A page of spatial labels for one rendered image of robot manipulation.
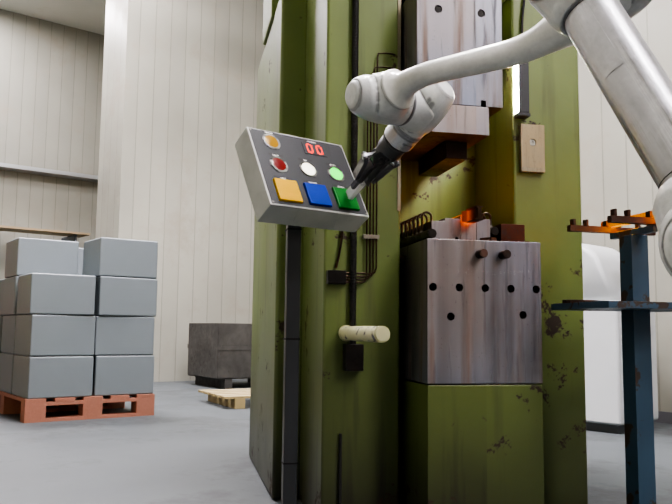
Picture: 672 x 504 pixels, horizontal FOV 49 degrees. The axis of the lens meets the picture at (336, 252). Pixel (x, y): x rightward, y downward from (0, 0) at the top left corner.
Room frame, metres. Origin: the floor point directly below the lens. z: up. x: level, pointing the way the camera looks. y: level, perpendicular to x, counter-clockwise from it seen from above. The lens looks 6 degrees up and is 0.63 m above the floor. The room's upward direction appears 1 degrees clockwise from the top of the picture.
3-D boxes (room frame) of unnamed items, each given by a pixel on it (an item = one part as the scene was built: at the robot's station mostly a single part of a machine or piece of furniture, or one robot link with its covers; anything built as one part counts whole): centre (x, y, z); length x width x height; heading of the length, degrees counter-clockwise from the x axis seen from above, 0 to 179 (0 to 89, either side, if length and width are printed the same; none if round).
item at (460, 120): (2.57, -0.36, 1.32); 0.42 x 0.20 x 0.10; 12
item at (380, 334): (2.21, -0.08, 0.62); 0.44 x 0.05 x 0.05; 12
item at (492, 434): (2.59, -0.41, 0.23); 0.56 x 0.38 x 0.47; 12
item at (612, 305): (2.29, -0.92, 0.71); 0.40 x 0.30 x 0.02; 105
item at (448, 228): (2.57, -0.36, 0.96); 0.42 x 0.20 x 0.09; 12
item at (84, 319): (5.72, 2.04, 0.63); 1.27 x 0.89 x 1.26; 36
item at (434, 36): (2.58, -0.40, 1.56); 0.42 x 0.39 x 0.40; 12
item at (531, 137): (2.56, -0.68, 1.27); 0.09 x 0.02 x 0.17; 102
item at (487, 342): (2.59, -0.41, 0.69); 0.56 x 0.38 x 0.45; 12
